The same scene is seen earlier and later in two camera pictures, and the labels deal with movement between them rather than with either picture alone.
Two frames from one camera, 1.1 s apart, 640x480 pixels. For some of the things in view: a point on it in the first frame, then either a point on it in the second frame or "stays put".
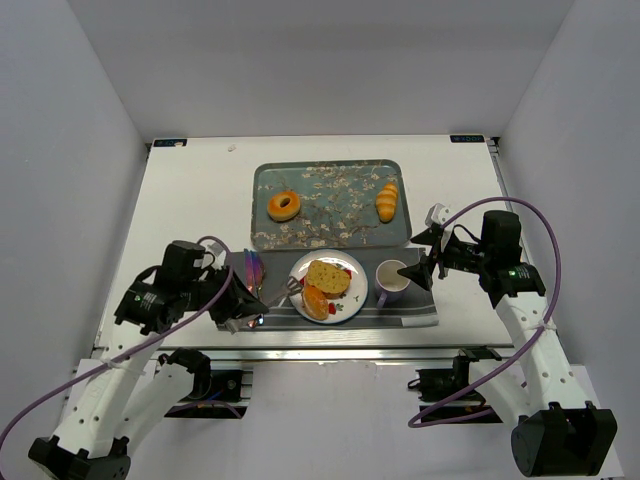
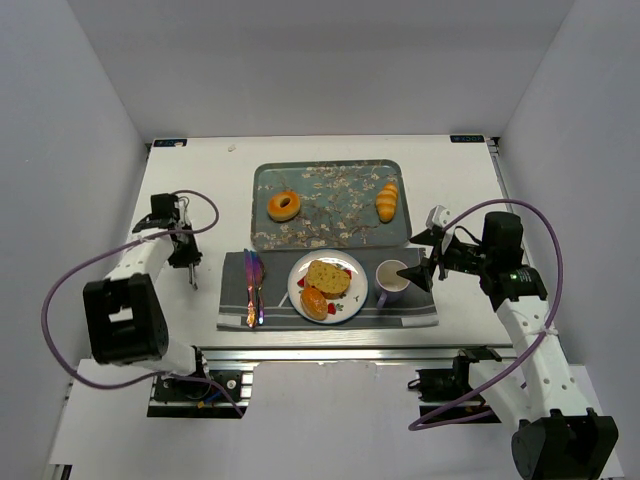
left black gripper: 228,295 -> 186,255
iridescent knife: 251,279 stays put
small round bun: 314,303 stays put
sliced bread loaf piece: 328,279 stays put
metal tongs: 294,286 -> 184,202
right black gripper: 439,256 stays put
